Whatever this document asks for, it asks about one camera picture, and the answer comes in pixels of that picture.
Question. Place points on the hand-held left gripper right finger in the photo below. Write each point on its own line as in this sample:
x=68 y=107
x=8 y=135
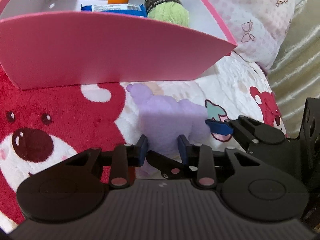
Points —
x=182 y=151

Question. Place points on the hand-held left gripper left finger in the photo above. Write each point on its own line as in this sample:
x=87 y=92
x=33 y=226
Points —
x=143 y=151

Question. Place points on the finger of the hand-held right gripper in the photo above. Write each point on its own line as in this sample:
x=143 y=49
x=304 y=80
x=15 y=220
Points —
x=220 y=127
x=162 y=162

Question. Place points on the purple plush toy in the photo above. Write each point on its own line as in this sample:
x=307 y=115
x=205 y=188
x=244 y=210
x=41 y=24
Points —
x=170 y=115

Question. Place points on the pink cardboard box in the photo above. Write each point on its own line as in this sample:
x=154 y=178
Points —
x=100 y=50

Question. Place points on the blue wipes packet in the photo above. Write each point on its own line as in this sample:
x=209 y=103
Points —
x=112 y=8

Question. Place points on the printed bear blanket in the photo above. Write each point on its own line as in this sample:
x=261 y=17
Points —
x=62 y=110

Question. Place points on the beige satin cloth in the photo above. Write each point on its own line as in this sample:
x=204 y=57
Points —
x=300 y=67

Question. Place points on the pink checked pillow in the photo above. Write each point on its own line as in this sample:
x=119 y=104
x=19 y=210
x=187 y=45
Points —
x=262 y=17

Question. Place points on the green yarn ball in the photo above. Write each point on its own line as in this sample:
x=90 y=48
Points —
x=170 y=12

